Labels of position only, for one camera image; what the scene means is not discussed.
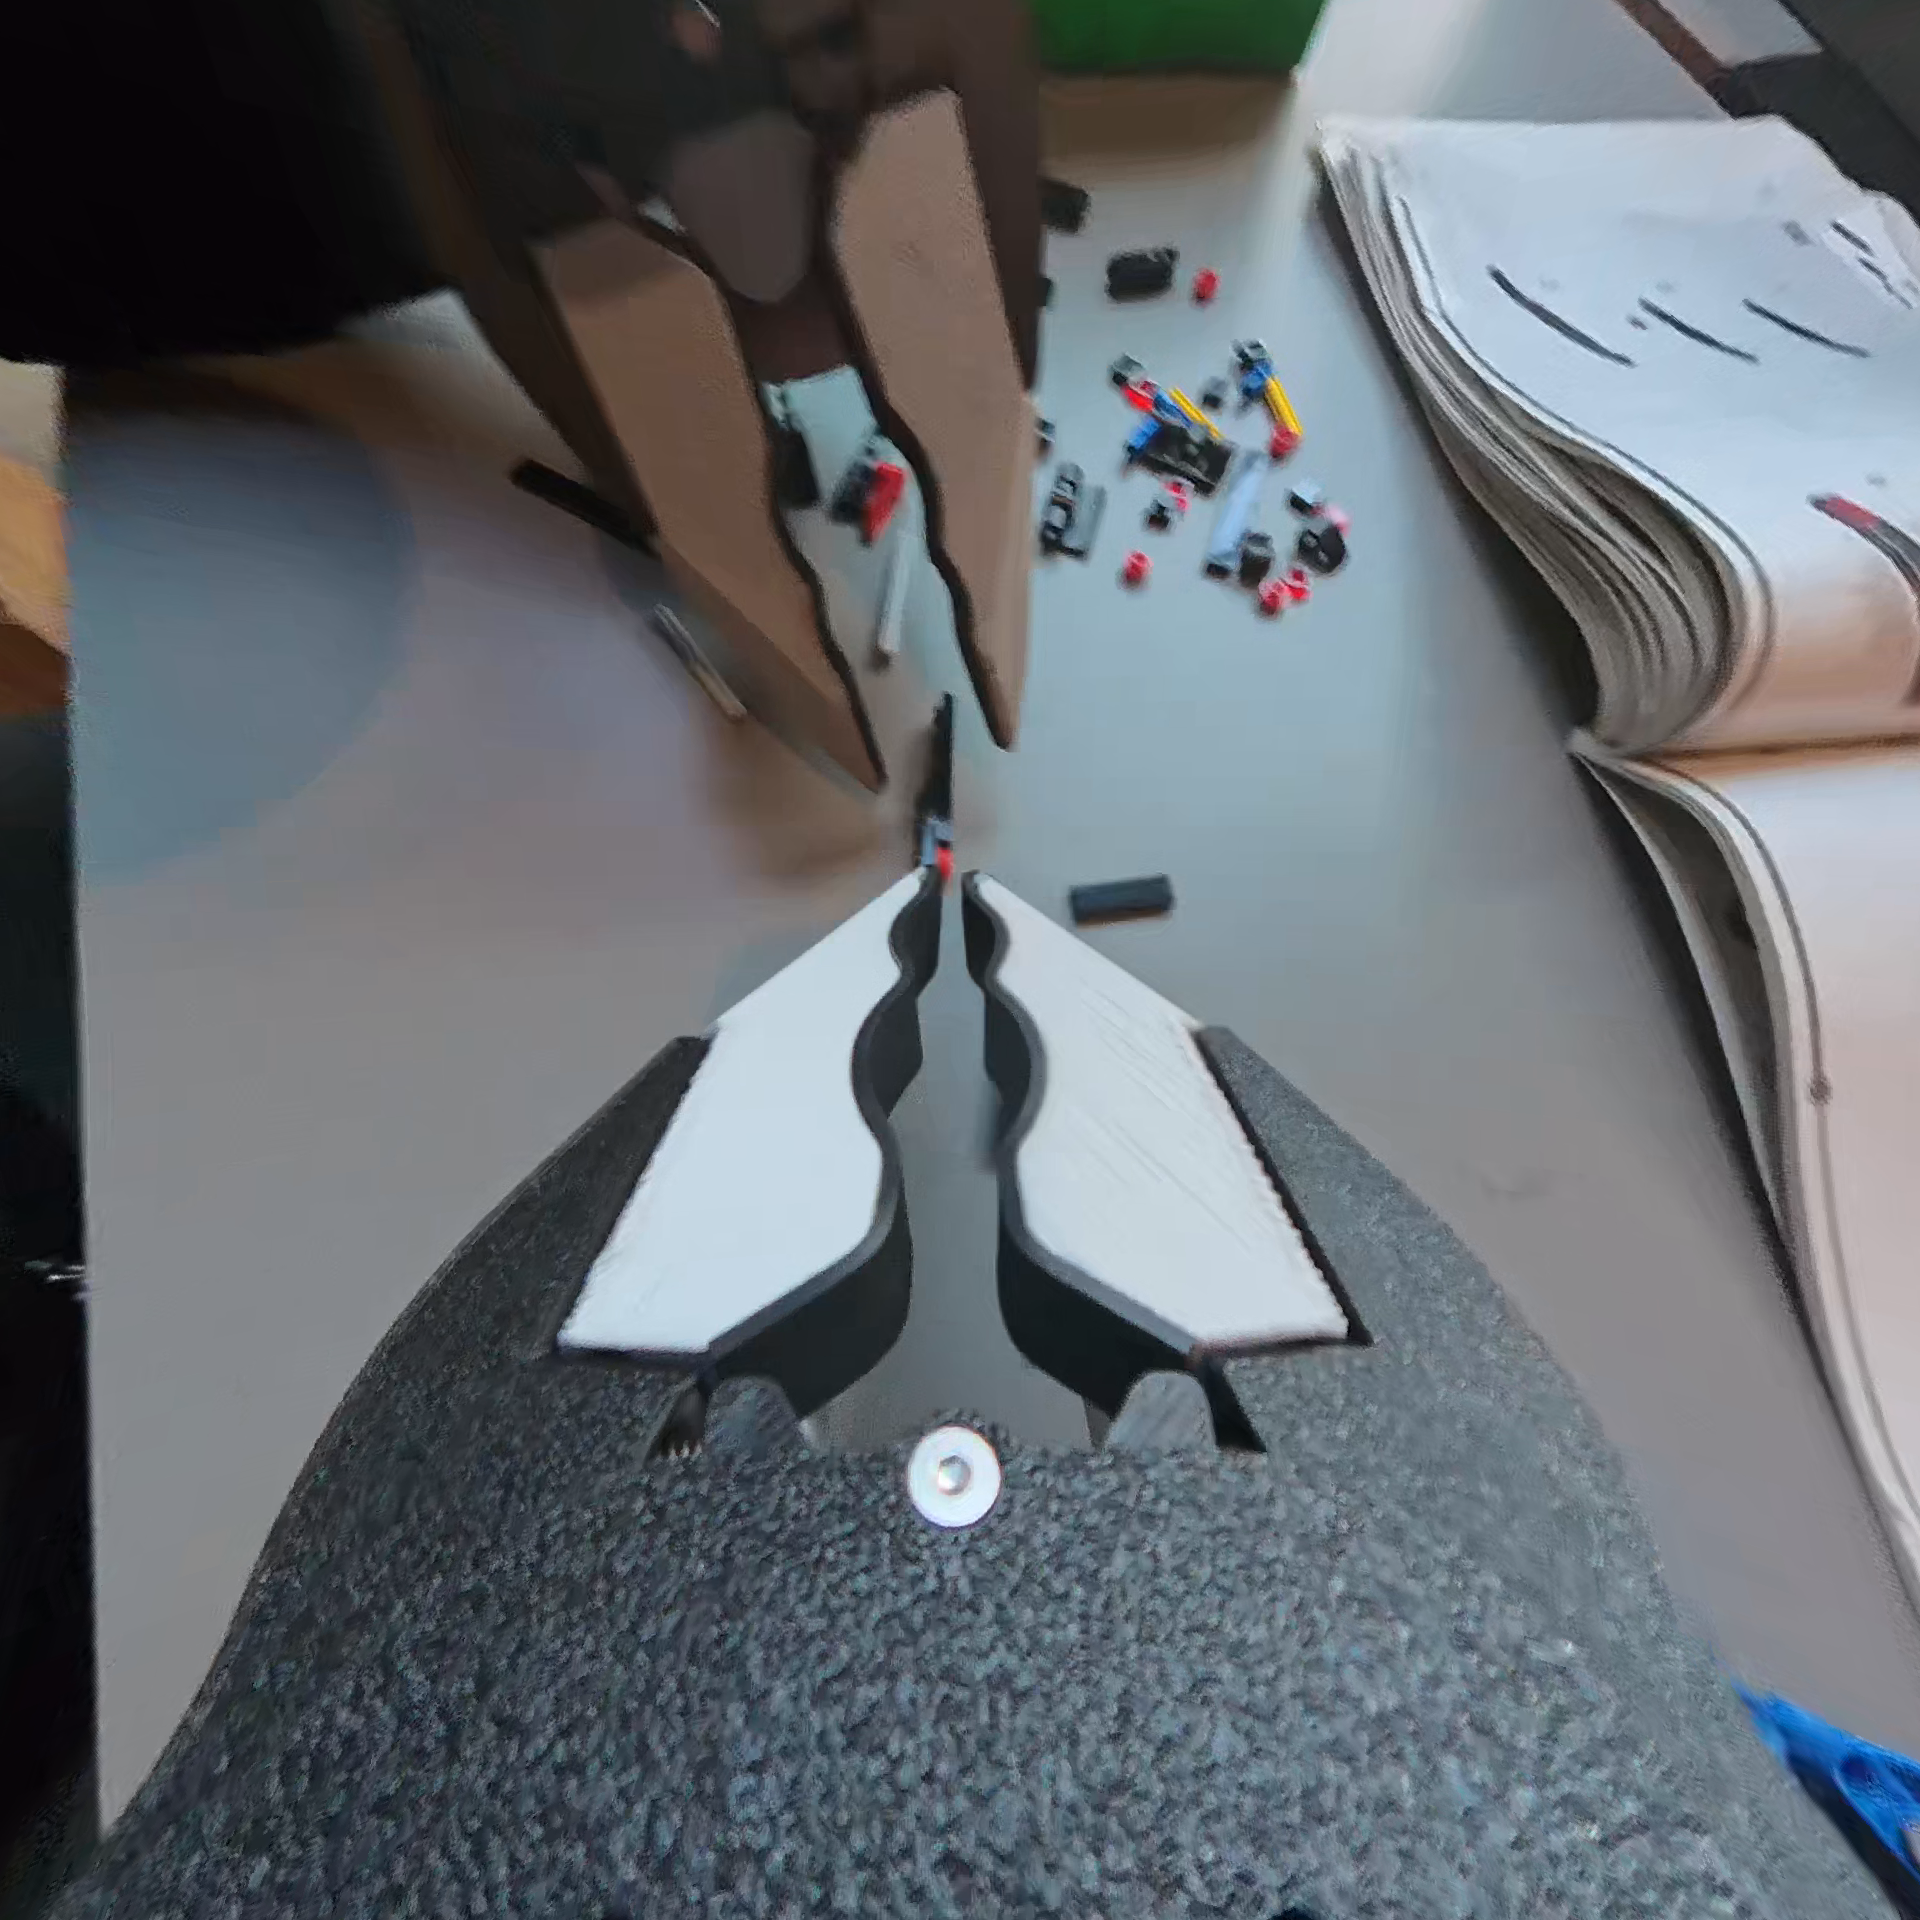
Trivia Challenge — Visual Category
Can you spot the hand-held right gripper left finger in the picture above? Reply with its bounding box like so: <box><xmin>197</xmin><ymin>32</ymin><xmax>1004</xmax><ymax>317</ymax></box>
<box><xmin>559</xmin><ymin>868</ymin><xmax>945</xmax><ymax>1419</ymax></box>

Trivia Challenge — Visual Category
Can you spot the person's left forearm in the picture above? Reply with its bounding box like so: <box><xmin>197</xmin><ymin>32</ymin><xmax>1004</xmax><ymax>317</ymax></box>
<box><xmin>0</xmin><ymin>0</ymin><xmax>497</xmax><ymax>362</ymax></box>

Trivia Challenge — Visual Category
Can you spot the toy brick car model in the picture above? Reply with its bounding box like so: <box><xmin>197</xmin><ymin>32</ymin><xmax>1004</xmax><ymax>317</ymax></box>
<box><xmin>1733</xmin><ymin>1681</ymin><xmax>1920</xmax><ymax>1908</ymax></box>

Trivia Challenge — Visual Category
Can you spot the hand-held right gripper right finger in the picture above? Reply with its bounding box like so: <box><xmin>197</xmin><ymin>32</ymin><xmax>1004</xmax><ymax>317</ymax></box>
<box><xmin>959</xmin><ymin>871</ymin><xmax>1353</xmax><ymax>1453</ymax></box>

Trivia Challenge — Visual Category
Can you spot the long black brick beam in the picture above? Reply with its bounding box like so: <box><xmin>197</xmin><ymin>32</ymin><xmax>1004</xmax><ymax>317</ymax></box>
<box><xmin>512</xmin><ymin>457</ymin><xmax>655</xmax><ymax>552</ymax></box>

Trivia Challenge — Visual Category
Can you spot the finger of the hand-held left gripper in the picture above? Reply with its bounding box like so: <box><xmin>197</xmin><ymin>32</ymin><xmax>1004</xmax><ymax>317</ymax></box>
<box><xmin>827</xmin><ymin>87</ymin><xmax>1048</xmax><ymax>752</ymax></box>
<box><xmin>532</xmin><ymin>222</ymin><xmax>891</xmax><ymax>797</ymax></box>

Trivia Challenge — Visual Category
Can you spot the green plastic bin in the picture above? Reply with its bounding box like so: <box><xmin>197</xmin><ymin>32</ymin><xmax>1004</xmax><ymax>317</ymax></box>
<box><xmin>1034</xmin><ymin>0</ymin><xmax>1331</xmax><ymax>77</ymax></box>

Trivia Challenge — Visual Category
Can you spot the person's dark clothing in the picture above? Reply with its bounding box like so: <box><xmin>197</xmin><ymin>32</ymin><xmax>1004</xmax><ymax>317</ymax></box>
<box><xmin>0</xmin><ymin>720</ymin><xmax>100</xmax><ymax>1920</ymax></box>

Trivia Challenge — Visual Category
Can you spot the open instruction booklet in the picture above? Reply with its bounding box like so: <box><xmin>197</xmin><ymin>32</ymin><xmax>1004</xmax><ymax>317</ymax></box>
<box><xmin>1314</xmin><ymin>111</ymin><xmax>1920</xmax><ymax>1606</ymax></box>

